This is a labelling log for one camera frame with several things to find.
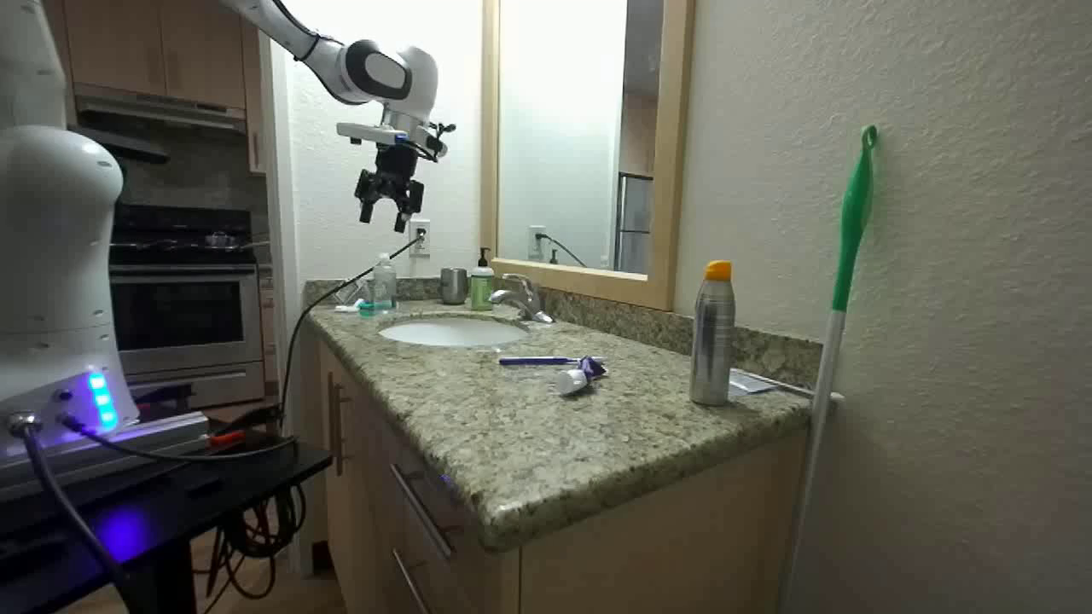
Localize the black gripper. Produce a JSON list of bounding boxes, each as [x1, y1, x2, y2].
[[352, 140, 430, 237]]

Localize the purple toothpaste tube white cap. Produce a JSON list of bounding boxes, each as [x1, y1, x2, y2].
[[559, 354, 610, 404]]

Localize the stainless steel cup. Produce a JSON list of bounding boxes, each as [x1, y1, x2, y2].
[[436, 266, 470, 306]]

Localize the green soap pump bottle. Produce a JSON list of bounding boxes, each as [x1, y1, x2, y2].
[[465, 246, 499, 315]]

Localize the white oval sink basin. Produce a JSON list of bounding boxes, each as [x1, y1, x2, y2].
[[376, 315, 532, 352]]

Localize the chrome sink faucet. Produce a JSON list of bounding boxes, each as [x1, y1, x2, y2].
[[488, 273, 559, 327]]

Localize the stainless steel oven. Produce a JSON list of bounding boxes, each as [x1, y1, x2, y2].
[[105, 203, 271, 410]]

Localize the range hood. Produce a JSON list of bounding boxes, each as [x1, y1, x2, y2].
[[72, 83, 254, 163]]

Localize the wooden upper kitchen cabinet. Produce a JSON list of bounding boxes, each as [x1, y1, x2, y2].
[[42, 0, 271, 179]]

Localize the silver spray can orange cap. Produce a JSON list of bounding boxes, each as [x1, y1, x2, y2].
[[685, 256, 741, 410]]

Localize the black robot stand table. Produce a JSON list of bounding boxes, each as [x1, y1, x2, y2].
[[0, 433, 333, 614]]

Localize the white paper packet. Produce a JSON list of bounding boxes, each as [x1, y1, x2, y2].
[[726, 365, 819, 404]]

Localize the light wood vanity cabinet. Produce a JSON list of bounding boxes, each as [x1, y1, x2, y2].
[[313, 338, 816, 614]]

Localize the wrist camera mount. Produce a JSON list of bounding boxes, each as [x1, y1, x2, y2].
[[333, 117, 455, 163]]

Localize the black power cable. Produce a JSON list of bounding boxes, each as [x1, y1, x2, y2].
[[277, 230, 425, 415]]

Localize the wooden framed wall mirror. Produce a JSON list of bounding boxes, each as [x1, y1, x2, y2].
[[476, 0, 699, 315]]

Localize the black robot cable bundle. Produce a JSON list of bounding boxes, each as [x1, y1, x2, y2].
[[201, 481, 313, 609]]

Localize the green handled white mop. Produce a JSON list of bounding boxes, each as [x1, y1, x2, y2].
[[773, 124, 885, 614]]

